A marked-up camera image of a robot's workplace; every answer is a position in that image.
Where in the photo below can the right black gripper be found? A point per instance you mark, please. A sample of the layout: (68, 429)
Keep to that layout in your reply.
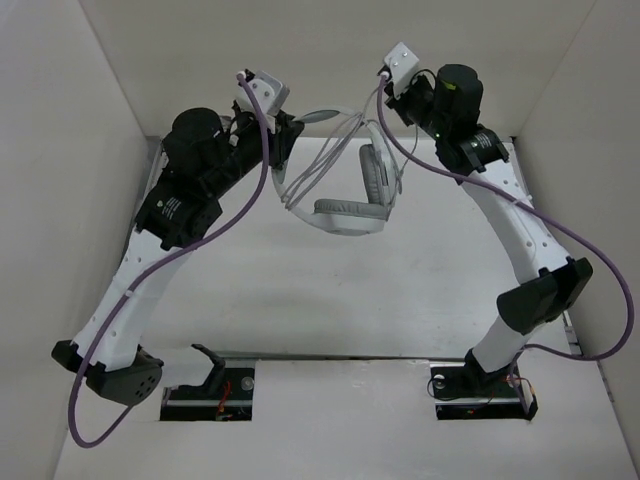
(420, 80)

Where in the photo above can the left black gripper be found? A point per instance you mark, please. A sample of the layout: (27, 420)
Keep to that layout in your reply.
(282, 141)

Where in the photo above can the white grey headphones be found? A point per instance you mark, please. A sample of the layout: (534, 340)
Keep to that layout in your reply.
(351, 186)

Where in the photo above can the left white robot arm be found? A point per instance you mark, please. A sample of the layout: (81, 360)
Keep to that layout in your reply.
(172, 223)

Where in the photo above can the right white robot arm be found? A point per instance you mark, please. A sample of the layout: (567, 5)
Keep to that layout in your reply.
(549, 279)

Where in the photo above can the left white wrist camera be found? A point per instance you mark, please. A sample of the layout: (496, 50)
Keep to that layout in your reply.
(270, 93)

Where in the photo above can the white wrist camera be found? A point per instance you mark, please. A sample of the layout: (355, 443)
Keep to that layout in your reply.
(399, 66)
(270, 93)

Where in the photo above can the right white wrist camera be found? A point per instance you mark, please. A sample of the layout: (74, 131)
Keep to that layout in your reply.
(399, 66)

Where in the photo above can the left metal side rail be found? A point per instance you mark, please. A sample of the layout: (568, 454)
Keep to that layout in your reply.
(159, 162)

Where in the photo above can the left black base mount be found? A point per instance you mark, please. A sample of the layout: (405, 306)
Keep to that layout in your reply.
(200, 385)

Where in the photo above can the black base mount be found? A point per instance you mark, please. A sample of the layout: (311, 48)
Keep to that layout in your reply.
(461, 390)
(200, 385)

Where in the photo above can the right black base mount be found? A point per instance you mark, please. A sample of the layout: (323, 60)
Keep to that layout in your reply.
(461, 390)

